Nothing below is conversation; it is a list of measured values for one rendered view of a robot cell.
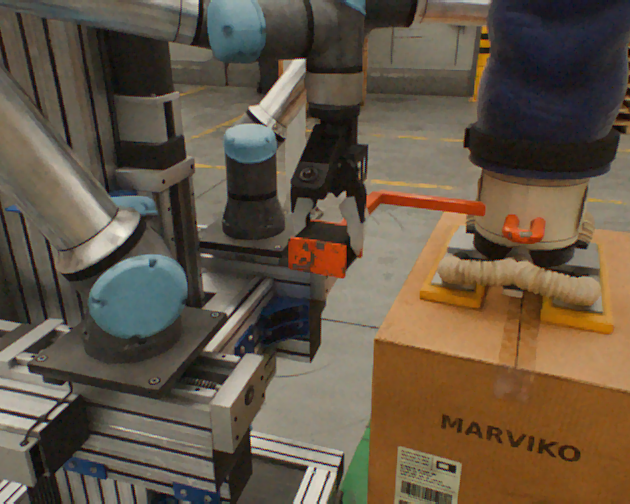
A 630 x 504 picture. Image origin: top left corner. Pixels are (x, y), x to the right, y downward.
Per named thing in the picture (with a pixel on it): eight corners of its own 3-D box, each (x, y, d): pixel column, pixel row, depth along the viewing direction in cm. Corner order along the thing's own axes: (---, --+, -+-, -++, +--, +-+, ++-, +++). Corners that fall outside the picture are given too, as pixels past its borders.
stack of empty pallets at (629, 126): (641, 135, 684) (674, 15, 628) (542, 130, 713) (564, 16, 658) (622, 115, 795) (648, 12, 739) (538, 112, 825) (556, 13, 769)
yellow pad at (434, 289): (479, 311, 91) (482, 283, 89) (418, 299, 94) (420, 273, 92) (501, 237, 119) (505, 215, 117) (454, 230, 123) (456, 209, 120)
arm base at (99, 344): (62, 353, 86) (49, 296, 82) (122, 306, 99) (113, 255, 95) (149, 370, 82) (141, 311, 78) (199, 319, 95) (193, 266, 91)
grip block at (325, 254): (343, 279, 78) (344, 246, 76) (288, 269, 81) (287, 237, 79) (362, 256, 85) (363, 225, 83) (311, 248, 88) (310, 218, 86)
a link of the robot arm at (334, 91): (352, 75, 69) (292, 72, 72) (351, 113, 71) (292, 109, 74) (370, 68, 75) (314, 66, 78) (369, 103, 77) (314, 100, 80)
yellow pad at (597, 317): (611, 336, 84) (619, 306, 82) (539, 322, 87) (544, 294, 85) (602, 250, 112) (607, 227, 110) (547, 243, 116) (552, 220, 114)
